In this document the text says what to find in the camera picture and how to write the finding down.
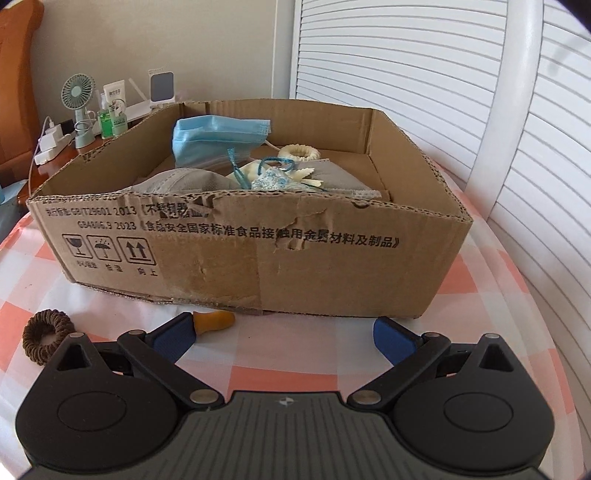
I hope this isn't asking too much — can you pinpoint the yellow cloth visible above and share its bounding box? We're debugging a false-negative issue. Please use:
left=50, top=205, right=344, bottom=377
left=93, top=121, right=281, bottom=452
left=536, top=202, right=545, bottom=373
left=233, top=161, right=326, bottom=191

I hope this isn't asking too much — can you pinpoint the white power strip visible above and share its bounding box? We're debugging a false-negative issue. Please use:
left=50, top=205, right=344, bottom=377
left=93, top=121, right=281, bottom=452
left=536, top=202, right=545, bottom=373
left=36, top=115, right=75, bottom=164

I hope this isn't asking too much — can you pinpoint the green sanitizer bottle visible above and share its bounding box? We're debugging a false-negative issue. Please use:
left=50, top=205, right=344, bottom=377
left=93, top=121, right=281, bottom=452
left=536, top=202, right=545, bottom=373
left=98, top=92, right=116, bottom=139

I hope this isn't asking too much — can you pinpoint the blue tasselled sachet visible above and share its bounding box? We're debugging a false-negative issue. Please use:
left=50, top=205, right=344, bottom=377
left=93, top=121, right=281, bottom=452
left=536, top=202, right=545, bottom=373
left=226, top=148, right=301, bottom=191

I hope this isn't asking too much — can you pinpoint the brown hair scrunchie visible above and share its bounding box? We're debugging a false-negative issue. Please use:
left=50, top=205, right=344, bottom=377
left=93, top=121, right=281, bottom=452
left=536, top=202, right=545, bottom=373
left=22, top=310, right=75, bottom=366

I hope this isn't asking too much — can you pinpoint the white tube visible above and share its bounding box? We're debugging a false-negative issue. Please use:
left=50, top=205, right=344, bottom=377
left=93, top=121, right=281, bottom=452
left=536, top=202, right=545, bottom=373
left=104, top=82, right=126, bottom=109

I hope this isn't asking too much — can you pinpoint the blue face mask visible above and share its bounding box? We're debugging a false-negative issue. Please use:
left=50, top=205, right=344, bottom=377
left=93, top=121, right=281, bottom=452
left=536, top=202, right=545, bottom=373
left=172, top=115, right=272, bottom=169

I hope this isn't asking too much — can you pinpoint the wooden nightstand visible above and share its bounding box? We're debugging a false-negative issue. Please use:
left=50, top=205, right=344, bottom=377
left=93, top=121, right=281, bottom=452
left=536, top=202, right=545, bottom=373
left=18, top=134, right=93, bottom=208

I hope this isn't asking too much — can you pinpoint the wooden headboard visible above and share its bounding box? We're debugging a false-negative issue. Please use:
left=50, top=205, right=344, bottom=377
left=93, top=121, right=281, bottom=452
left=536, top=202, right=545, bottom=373
left=0, top=0, right=44, bottom=185

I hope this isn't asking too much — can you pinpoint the grey-blue bed sheet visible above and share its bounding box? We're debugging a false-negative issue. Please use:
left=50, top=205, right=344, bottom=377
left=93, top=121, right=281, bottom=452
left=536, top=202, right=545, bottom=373
left=0, top=182, right=31, bottom=245

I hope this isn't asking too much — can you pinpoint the pink checkered tablecloth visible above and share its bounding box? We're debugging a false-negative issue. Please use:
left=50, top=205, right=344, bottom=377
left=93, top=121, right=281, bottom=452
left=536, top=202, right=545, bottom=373
left=0, top=157, right=573, bottom=444

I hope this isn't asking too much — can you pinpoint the white round post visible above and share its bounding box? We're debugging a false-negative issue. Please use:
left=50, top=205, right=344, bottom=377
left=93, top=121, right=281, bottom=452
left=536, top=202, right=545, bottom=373
left=462, top=0, right=546, bottom=222

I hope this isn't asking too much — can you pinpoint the grey cloth pouch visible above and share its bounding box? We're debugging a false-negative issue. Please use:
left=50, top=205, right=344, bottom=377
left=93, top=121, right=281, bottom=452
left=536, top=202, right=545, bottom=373
left=121, top=159, right=391, bottom=201

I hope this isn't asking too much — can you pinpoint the white louvered door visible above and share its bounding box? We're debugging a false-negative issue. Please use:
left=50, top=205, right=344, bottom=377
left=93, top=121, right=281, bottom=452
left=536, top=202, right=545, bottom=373
left=494, top=0, right=591, bottom=347
left=293, top=0, right=506, bottom=185

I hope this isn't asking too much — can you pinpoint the brown cardboard box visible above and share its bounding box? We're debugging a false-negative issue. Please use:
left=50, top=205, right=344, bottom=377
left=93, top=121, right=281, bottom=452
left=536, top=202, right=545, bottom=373
left=27, top=99, right=475, bottom=320

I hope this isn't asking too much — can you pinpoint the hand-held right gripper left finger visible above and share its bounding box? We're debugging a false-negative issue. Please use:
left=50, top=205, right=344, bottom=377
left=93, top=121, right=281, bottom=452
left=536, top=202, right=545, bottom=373
left=55, top=311, right=221, bottom=409

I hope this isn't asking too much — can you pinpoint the small grey screen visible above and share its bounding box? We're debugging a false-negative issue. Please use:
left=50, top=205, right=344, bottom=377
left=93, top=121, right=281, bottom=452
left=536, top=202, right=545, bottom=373
left=148, top=69, right=176, bottom=109

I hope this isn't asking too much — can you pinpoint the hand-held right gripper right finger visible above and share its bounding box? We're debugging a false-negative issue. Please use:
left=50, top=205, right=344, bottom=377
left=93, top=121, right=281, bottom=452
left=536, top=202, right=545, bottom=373
left=346, top=316, right=518, bottom=409

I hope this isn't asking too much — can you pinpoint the white cable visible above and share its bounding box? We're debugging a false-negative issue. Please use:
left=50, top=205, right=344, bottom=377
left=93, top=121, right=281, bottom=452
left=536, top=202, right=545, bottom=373
left=25, top=152, right=42, bottom=195

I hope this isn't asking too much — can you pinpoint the white stand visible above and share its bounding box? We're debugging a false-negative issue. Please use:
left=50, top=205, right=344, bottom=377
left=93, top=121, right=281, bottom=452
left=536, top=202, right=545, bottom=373
left=124, top=78, right=160, bottom=123

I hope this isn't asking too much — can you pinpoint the pink adhesive bandage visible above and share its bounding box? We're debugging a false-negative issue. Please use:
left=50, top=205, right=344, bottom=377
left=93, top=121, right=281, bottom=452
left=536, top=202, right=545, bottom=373
left=198, top=311, right=236, bottom=332

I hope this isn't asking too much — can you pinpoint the cream hair tie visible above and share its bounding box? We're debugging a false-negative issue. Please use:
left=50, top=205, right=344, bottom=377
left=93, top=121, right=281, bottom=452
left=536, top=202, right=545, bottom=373
left=278, top=144, right=320, bottom=163

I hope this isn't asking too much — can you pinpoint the small green desk fan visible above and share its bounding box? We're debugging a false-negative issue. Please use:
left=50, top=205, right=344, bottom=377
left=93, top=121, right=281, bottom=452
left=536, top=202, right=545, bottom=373
left=61, top=76, right=99, bottom=149

